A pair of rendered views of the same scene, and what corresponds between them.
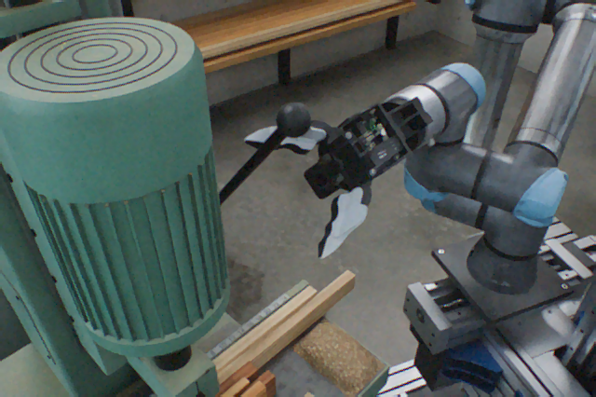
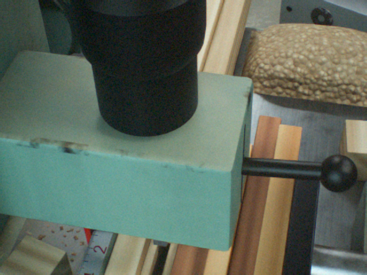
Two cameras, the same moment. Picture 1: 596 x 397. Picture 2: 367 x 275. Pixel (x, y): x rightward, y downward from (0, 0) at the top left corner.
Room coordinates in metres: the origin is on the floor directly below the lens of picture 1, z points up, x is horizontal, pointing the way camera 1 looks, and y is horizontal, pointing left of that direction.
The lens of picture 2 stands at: (0.19, 0.28, 1.30)
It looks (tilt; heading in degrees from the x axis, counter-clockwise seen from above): 47 degrees down; 330
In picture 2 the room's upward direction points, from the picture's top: 3 degrees counter-clockwise
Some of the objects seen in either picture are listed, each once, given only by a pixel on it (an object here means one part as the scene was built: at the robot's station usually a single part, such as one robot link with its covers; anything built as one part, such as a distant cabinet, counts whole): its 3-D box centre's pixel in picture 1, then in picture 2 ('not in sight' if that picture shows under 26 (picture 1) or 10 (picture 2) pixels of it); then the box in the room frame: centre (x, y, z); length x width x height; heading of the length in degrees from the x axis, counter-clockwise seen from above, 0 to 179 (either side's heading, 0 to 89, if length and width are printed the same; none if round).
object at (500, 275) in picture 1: (507, 253); not in sight; (0.81, -0.46, 0.87); 0.15 x 0.15 x 0.10
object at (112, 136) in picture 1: (131, 198); not in sight; (0.41, 0.17, 1.35); 0.18 x 0.18 x 0.31
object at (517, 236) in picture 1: (518, 212); not in sight; (0.81, -0.45, 0.98); 0.13 x 0.12 x 0.14; 58
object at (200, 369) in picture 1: (170, 364); (121, 154); (0.43, 0.18, 1.03); 0.14 x 0.07 x 0.09; 45
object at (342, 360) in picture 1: (337, 349); (321, 52); (0.53, -0.07, 0.92); 0.14 x 0.09 x 0.04; 45
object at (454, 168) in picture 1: (442, 163); not in sight; (0.63, -0.22, 1.24); 0.11 x 0.08 x 0.11; 58
